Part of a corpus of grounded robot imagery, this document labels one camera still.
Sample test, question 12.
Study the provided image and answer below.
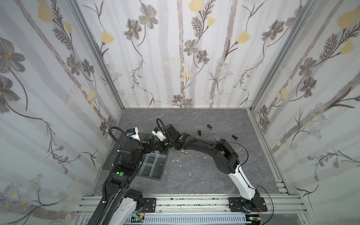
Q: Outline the silver hex nut cluster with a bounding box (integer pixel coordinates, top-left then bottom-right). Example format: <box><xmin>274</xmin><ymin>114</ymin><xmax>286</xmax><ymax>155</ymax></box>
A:
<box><xmin>172</xmin><ymin>150</ymin><xmax>188</xmax><ymax>155</ymax></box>

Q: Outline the black corrugated cable conduit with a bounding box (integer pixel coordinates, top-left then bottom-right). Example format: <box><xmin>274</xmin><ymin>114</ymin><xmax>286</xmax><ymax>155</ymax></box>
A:
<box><xmin>108</xmin><ymin>126</ymin><xmax>131</xmax><ymax>150</ymax></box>

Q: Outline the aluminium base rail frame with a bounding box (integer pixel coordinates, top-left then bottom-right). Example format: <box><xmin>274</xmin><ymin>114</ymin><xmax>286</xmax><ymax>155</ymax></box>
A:
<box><xmin>75</xmin><ymin>179</ymin><xmax>313</xmax><ymax>225</ymax></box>

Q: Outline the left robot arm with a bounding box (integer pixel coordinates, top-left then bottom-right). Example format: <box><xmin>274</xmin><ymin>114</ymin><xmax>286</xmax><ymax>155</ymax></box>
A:
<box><xmin>88</xmin><ymin>139</ymin><xmax>156</xmax><ymax>225</ymax></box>

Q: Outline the green compartment organizer box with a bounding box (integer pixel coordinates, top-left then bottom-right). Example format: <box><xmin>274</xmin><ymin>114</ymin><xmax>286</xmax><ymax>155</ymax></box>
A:
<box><xmin>102</xmin><ymin>133</ymin><xmax>169</xmax><ymax>181</ymax></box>

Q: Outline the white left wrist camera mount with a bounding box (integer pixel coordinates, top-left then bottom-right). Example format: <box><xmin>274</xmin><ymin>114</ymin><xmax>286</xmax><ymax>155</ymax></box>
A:
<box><xmin>126</xmin><ymin>127</ymin><xmax>141</xmax><ymax>141</ymax></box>

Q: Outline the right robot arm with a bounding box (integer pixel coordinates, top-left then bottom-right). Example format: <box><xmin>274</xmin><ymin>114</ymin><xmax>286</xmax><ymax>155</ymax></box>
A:
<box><xmin>152</xmin><ymin>124</ymin><xmax>268</xmax><ymax>213</ymax></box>

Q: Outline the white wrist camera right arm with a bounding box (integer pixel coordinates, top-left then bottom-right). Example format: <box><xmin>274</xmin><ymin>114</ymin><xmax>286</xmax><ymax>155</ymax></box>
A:
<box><xmin>152</xmin><ymin>127</ymin><xmax>167</xmax><ymax>142</ymax></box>

